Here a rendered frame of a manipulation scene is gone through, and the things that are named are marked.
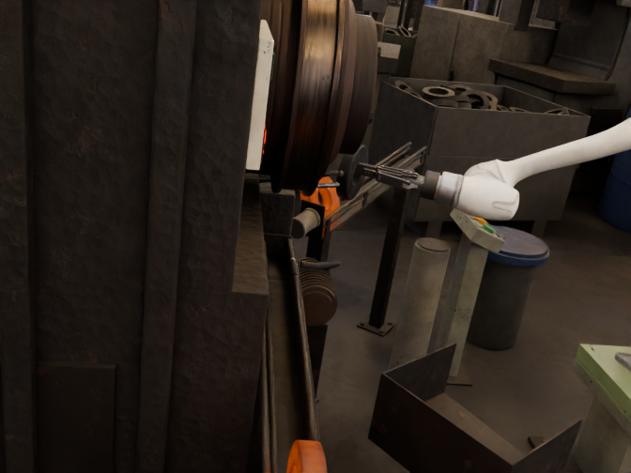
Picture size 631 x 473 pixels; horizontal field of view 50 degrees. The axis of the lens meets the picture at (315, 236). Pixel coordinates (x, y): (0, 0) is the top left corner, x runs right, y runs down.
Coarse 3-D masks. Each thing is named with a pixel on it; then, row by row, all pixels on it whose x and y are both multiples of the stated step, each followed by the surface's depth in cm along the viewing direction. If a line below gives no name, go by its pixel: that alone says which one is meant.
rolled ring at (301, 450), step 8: (296, 440) 91; (304, 440) 90; (296, 448) 89; (304, 448) 87; (312, 448) 87; (320, 448) 88; (296, 456) 89; (304, 456) 85; (312, 456) 85; (320, 456) 86; (288, 464) 95; (296, 464) 88; (304, 464) 84; (312, 464) 84; (320, 464) 84; (288, 472) 94; (296, 472) 93; (304, 472) 83; (312, 472) 83; (320, 472) 83
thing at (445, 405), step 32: (448, 352) 127; (384, 384) 114; (416, 384) 123; (384, 416) 116; (416, 416) 110; (448, 416) 125; (384, 448) 117; (416, 448) 111; (448, 448) 106; (480, 448) 101; (512, 448) 121; (544, 448) 103
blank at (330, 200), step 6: (324, 180) 198; (330, 180) 200; (300, 192) 192; (324, 192) 200; (330, 192) 199; (300, 198) 192; (306, 198) 191; (312, 198) 191; (324, 198) 200; (330, 198) 199; (336, 198) 201; (318, 204) 193; (324, 204) 200; (330, 204) 199; (336, 204) 201; (330, 210) 198
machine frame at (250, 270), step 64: (0, 0) 80; (64, 0) 84; (128, 0) 84; (192, 0) 83; (256, 0) 86; (0, 64) 83; (64, 64) 87; (128, 64) 87; (192, 64) 88; (0, 128) 86; (64, 128) 90; (128, 128) 91; (192, 128) 92; (0, 192) 89; (64, 192) 93; (128, 192) 94; (192, 192) 95; (256, 192) 144; (0, 256) 93; (64, 256) 97; (128, 256) 98; (192, 256) 99; (256, 256) 114; (0, 320) 97; (64, 320) 101; (128, 320) 102; (192, 320) 103; (256, 320) 104; (0, 384) 103; (64, 384) 104; (128, 384) 106; (192, 384) 108; (256, 384) 109; (0, 448) 107; (64, 448) 108; (128, 448) 111; (192, 448) 112
